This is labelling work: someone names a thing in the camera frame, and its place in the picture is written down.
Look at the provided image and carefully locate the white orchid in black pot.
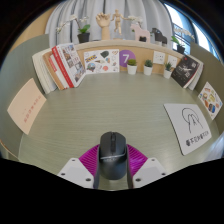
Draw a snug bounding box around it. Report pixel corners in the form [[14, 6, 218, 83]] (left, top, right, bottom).
[[170, 26, 196, 55], [55, 14, 92, 44], [123, 14, 145, 43]]

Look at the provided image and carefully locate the colourful sticker sheet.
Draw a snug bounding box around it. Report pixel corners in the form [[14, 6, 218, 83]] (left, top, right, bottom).
[[197, 81, 223, 121]]

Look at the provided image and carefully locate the brown-cover book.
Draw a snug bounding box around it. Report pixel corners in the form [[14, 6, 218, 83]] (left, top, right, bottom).
[[42, 49, 66, 91]]

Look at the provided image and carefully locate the white picture sticker card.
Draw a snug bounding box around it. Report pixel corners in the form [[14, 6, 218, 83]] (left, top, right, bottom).
[[83, 49, 120, 75]]

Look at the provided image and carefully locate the green desk partition panel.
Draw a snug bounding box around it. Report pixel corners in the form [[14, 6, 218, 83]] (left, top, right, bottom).
[[189, 41, 224, 128], [0, 33, 51, 158]]

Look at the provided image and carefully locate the white book behind black book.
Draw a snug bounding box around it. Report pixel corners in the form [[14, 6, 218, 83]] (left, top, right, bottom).
[[188, 56, 204, 91]]

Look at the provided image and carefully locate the grey-white curtain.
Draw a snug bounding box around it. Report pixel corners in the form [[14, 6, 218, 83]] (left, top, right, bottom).
[[44, 0, 174, 48]]

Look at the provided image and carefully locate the black wooden horse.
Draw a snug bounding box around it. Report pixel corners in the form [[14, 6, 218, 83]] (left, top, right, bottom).
[[150, 27, 168, 47]]

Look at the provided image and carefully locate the red-spined photo-cover book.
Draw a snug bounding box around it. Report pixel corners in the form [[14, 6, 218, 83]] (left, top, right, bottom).
[[51, 42, 87, 89]]

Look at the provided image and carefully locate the wooden hand model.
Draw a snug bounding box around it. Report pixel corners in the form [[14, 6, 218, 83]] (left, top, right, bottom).
[[95, 12, 111, 41]]

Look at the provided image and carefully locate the white mouse pad, line drawing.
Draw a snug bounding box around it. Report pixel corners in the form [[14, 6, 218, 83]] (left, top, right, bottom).
[[163, 102, 213, 156]]

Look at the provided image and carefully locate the pink wooden horse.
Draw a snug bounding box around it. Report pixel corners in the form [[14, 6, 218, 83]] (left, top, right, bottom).
[[129, 23, 151, 43]]

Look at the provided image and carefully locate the black computer mouse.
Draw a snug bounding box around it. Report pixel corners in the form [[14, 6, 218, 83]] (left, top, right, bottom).
[[98, 131, 128, 181]]

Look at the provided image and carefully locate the beige book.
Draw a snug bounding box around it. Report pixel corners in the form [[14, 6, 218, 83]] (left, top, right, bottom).
[[6, 77, 47, 136]]

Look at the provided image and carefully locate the black-cover book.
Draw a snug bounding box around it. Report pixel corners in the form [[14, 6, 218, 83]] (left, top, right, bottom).
[[170, 54, 200, 89]]

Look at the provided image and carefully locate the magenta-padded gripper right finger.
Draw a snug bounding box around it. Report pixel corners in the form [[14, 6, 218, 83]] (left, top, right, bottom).
[[125, 143, 167, 189]]

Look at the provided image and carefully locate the white wall socket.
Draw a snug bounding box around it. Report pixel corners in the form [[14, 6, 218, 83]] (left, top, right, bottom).
[[152, 50, 166, 65], [166, 54, 179, 69]]

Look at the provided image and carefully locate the wooden artist mannequin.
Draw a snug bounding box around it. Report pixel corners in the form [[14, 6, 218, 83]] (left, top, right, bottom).
[[110, 8, 125, 39]]

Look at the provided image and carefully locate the purple round number sign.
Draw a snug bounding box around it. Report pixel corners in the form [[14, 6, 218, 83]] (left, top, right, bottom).
[[118, 49, 137, 69]]

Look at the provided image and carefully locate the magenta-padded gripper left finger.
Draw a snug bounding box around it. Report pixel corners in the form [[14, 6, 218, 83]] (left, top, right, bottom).
[[57, 144, 101, 190]]

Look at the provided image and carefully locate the thick white book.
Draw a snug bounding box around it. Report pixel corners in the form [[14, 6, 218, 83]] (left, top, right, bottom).
[[31, 48, 58, 95]]

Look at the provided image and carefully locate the small plant in white pot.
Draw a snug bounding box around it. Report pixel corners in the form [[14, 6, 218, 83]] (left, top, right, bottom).
[[143, 59, 154, 76], [163, 61, 174, 80], [126, 58, 138, 75]]

